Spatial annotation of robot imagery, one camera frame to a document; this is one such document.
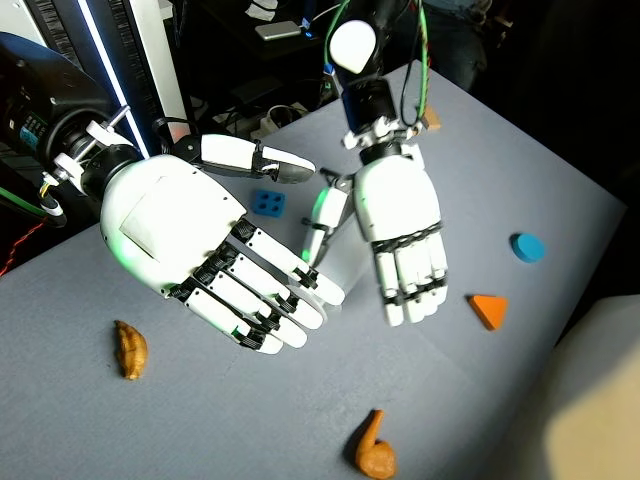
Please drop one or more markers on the brown toy drumstick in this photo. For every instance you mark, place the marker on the brown toy drumstick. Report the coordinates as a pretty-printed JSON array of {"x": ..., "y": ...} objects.
[{"x": 377, "y": 457}]

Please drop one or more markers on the blue round disc block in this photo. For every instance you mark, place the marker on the blue round disc block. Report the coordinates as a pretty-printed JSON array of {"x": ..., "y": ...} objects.
[{"x": 527, "y": 247}]

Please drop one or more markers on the blue block with holes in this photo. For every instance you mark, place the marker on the blue block with holes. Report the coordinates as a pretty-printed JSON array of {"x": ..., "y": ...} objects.
[{"x": 256, "y": 212}]

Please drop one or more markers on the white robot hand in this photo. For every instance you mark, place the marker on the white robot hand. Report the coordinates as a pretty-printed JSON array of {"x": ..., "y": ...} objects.
[
  {"x": 170, "y": 215},
  {"x": 395, "y": 200}
]

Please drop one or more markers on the blurry beige object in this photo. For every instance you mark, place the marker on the blurry beige object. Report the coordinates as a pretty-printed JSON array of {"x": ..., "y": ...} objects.
[{"x": 590, "y": 400}]

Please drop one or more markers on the small wooden block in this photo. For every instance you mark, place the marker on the small wooden block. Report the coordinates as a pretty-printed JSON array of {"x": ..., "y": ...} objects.
[{"x": 432, "y": 120}]

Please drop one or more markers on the silver flat device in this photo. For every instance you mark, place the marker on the silver flat device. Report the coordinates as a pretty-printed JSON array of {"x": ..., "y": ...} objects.
[{"x": 277, "y": 31}]

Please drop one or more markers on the grey table cloth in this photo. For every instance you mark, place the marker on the grey table cloth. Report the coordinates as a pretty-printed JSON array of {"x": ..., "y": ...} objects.
[{"x": 200, "y": 425}]

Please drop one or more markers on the white pillar with light strip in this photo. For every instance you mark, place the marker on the white pillar with light strip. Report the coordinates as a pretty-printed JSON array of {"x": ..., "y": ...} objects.
[{"x": 150, "y": 60}]

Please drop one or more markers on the brown toy dumpling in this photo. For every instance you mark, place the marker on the brown toy dumpling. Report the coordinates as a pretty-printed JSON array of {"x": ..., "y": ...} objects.
[{"x": 131, "y": 350}]

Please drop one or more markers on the orange triangular block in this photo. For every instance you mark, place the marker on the orange triangular block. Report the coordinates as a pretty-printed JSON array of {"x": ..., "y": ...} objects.
[{"x": 489, "y": 310}]

